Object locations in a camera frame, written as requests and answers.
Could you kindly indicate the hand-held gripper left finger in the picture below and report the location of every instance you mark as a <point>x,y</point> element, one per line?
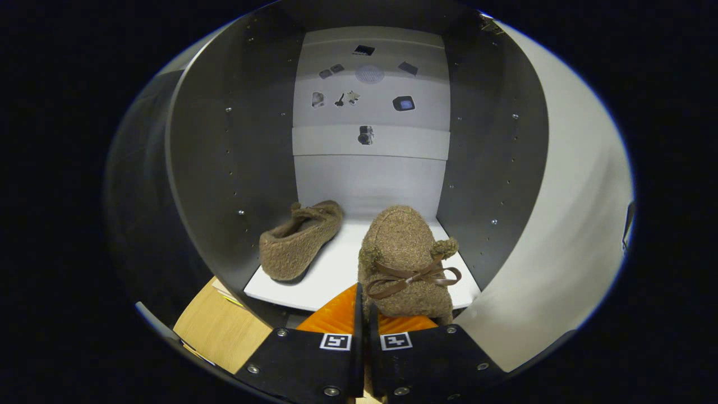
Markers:
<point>303,365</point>

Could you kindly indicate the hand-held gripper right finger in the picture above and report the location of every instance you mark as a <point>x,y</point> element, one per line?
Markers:
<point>437,365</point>

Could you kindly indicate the brown fuzzy shoe with bow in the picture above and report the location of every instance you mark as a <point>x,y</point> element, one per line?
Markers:
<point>401,247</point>

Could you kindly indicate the grey shoe cabinet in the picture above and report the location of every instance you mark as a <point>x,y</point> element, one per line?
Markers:
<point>224,168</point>

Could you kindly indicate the stack of books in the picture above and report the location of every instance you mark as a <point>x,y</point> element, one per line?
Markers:
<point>231,297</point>

